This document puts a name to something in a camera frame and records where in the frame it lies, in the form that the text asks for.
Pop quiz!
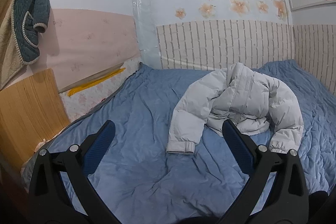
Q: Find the blue bed quilt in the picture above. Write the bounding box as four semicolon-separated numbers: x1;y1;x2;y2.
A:
23;60;335;223

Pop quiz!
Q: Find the green quilted hanging jacket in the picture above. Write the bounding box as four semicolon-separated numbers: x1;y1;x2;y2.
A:
1;0;51;89

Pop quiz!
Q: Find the light grey puffer jacket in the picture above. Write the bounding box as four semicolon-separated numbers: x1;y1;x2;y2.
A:
166;63;303;154

